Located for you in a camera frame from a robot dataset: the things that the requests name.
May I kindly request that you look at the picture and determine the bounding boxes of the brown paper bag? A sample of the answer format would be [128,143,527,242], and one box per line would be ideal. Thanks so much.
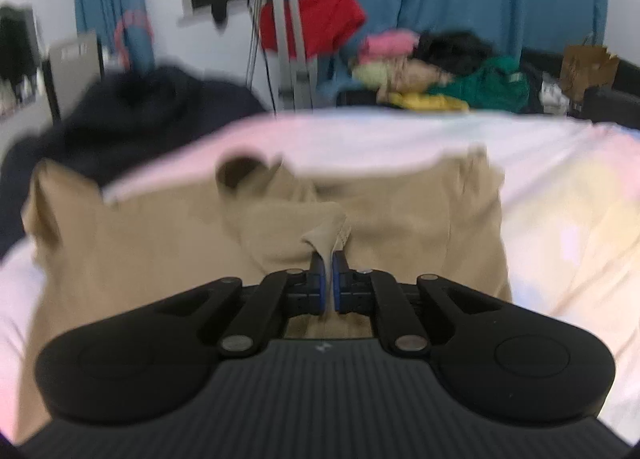
[559,43,621,94]

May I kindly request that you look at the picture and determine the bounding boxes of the yellow garment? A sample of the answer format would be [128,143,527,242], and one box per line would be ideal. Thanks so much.
[389,92,471,112]

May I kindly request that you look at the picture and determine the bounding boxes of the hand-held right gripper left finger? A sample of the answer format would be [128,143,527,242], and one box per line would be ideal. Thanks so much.
[148,250,331,358]

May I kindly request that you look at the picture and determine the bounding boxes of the silver tripod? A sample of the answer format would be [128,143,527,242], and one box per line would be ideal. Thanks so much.
[235,0,319,112]

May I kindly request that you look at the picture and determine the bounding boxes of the pink ring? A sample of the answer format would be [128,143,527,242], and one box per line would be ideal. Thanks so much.
[113,10,154,64]

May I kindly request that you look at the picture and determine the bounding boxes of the red garment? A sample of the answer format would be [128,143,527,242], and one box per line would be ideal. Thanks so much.
[260,0,368,60]

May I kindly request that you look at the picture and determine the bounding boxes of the light green garment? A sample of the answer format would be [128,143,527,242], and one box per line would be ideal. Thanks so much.
[352,63,401,88]

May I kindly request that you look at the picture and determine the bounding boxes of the pink garment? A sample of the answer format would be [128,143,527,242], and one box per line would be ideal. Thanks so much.
[358,30,421,66]

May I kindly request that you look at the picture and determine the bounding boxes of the dark navy garment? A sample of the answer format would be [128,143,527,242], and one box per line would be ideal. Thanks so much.
[0,65,269,256]

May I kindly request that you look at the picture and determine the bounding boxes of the tan garment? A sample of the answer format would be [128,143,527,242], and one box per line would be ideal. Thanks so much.
[11,148,513,445]

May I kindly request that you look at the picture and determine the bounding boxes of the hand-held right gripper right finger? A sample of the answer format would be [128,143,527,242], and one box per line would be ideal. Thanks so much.
[332,250,506,359]

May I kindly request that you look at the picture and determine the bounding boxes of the black garment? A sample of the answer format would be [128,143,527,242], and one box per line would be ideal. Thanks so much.
[413,31,509,78]

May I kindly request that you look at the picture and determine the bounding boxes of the grey box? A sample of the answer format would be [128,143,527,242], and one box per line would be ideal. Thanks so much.
[42,30,106,124]

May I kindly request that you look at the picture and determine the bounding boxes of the pastel bed sheet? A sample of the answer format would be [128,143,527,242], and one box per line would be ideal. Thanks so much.
[0,109,640,445]

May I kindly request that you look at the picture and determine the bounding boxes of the pile of colourful clothes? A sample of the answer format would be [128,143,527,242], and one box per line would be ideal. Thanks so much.
[336,47,640,130]

